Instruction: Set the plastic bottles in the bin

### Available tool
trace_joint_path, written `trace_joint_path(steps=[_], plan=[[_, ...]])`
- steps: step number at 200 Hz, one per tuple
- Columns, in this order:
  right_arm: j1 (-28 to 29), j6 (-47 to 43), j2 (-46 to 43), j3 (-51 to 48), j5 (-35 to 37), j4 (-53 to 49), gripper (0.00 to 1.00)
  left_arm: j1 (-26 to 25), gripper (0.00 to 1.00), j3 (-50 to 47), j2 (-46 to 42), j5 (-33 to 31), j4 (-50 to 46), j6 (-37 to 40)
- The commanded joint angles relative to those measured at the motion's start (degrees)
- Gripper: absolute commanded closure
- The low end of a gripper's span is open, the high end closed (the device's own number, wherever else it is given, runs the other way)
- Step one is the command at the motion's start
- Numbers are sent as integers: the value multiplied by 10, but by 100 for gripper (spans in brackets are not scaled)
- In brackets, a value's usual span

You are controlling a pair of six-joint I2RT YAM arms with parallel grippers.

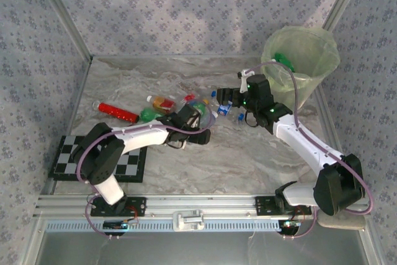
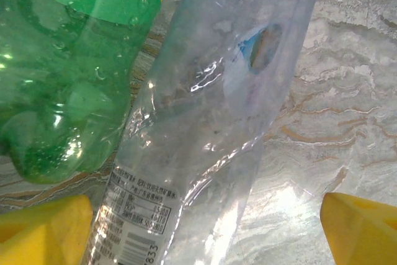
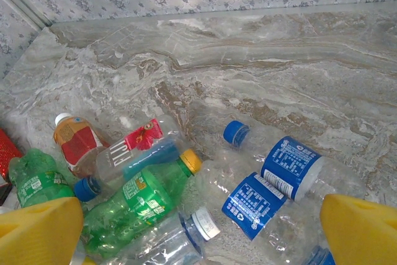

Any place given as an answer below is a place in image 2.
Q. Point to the clear plastic water bottle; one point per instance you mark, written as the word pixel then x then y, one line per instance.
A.
pixel 201 106

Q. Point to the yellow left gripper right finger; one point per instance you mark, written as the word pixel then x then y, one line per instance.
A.
pixel 366 234

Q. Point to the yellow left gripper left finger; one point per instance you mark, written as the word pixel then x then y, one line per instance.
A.
pixel 40 234

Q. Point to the green plastic bottle yellow cap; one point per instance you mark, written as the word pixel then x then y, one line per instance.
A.
pixel 62 75

